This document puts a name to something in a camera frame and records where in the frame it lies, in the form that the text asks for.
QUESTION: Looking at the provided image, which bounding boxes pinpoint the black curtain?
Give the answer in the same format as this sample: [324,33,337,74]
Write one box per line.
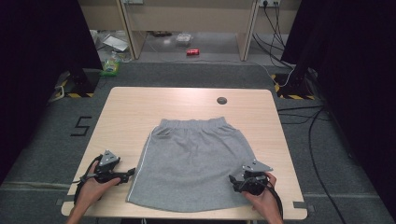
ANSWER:
[280,0,396,214]
[0,0,103,185]

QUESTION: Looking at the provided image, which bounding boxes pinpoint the black socket cables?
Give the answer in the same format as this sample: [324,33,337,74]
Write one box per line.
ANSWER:
[251,2,295,70]

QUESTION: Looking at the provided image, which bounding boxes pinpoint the grey shorts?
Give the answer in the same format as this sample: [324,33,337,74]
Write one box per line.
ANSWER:
[126,116,266,214]

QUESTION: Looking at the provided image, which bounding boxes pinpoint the person's right hand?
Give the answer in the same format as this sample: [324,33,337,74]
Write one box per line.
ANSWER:
[242,172,278,218]

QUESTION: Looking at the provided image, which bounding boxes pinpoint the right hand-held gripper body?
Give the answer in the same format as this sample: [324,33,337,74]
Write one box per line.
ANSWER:
[236,159,275,197]

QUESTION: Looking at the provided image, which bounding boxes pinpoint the long black floor cable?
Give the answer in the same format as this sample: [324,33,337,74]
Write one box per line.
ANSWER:
[307,106,347,224]

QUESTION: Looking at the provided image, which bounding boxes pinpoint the grey tape strip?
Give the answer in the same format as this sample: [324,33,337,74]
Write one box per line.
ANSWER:
[55,193,79,207]
[292,201,316,214]

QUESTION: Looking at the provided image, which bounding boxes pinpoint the black stand base hazard tape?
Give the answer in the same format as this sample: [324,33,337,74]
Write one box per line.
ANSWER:
[61,68,101,99]
[270,68,318,101]

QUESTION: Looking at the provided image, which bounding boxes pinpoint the left hand-held gripper black cable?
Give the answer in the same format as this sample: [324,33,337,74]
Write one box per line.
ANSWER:
[73,154,105,204]

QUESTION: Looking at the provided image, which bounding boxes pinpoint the thin white cable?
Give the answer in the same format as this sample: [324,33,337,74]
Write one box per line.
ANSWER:
[248,60,296,89]

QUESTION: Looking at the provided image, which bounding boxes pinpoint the white device on floor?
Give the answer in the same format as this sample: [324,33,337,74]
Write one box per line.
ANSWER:
[102,34,130,52]

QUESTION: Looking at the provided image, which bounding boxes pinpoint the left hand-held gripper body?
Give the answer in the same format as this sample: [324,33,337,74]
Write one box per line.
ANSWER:
[92,149,131,185]

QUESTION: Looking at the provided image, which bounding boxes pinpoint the green and yellow packet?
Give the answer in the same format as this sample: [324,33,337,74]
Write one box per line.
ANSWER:
[99,51,121,77]

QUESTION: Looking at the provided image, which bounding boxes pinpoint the person's left hand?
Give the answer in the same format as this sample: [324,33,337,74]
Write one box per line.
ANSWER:
[74,176,121,214]

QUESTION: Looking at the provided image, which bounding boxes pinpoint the clear plastic container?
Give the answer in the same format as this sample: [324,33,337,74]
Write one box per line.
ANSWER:
[175,33,194,45]

